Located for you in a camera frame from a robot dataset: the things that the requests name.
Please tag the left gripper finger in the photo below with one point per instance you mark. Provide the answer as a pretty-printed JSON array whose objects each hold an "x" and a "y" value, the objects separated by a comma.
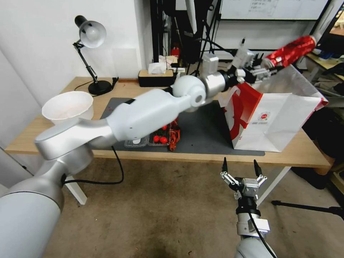
[
  {"x": 263, "y": 76},
  {"x": 264, "y": 69}
]

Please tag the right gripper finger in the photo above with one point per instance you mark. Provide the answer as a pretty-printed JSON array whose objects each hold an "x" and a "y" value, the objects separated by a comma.
[
  {"x": 229, "y": 178},
  {"x": 259, "y": 170}
]

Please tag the white red paper delivery bag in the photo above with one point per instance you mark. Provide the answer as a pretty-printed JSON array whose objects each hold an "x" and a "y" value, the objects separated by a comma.
[{"x": 271, "y": 121}]

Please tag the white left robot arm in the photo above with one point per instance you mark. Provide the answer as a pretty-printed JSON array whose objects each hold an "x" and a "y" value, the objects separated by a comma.
[{"x": 150, "y": 110}]

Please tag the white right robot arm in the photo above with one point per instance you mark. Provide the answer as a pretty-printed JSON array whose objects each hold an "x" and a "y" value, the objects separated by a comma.
[{"x": 248, "y": 242}]

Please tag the black tissue box wooden lid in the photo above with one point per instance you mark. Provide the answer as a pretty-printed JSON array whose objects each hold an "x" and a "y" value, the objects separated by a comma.
[{"x": 156, "y": 79}]

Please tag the clear disposable takeout box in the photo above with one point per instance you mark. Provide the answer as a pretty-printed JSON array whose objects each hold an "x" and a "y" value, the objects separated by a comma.
[{"x": 139, "y": 141}]

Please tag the wooden table with white legs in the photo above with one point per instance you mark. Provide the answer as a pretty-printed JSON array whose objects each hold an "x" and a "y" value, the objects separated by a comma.
[{"x": 309, "y": 153}]

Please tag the dark grey desk mat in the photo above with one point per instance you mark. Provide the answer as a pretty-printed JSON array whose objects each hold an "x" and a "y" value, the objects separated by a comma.
[{"x": 201, "y": 129}]

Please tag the white board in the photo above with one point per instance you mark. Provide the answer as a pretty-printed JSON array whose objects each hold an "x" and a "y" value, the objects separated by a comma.
[{"x": 271, "y": 9}]

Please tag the black tripod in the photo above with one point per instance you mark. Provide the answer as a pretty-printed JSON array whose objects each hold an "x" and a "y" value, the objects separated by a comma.
[{"x": 309, "y": 206}]

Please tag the red crayfish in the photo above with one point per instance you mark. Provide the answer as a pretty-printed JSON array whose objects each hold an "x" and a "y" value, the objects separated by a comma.
[{"x": 174, "y": 137}]

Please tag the white power strip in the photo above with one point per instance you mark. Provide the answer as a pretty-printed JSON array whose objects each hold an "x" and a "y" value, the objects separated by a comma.
[{"x": 179, "y": 70}]

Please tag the red cherry tomato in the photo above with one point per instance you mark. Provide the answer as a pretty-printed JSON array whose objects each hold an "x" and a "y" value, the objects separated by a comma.
[
  {"x": 163, "y": 140},
  {"x": 156, "y": 138}
]

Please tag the white tissue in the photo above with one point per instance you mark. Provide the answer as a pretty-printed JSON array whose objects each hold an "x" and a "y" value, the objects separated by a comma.
[{"x": 156, "y": 67}]

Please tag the black desk lamp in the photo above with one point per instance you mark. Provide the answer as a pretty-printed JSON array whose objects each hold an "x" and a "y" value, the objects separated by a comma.
[{"x": 90, "y": 35}]

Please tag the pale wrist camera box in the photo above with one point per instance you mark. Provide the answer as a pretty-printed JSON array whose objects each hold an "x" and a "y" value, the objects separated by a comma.
[
  {"x": 250, "y": 186},
  {"x": 243, "y": 57}
]

